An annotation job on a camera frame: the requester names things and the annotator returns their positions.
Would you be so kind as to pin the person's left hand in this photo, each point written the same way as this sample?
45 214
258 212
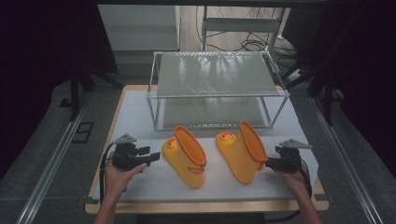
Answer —
116 180

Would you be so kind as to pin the person's right hand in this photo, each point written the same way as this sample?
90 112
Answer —
297 183

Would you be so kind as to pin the black stand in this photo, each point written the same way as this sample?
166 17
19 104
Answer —
327 99
74 93

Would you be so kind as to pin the two-tier metal shoe rack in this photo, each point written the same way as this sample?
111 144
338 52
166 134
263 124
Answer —
214 74

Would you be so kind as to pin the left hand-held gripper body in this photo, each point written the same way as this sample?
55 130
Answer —
124 157

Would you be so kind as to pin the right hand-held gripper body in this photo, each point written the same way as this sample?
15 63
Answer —
289 160

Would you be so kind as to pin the aluminium rail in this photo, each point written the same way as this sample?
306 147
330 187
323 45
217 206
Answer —
348 168
53 168

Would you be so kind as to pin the black floor bracket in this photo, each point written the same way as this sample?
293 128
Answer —
82 132

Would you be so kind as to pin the grey metal frame stand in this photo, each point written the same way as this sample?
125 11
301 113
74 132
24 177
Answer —
239 25

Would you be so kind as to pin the yellow duck rain boot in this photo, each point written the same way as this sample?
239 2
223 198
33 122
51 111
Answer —
241 155
186 158

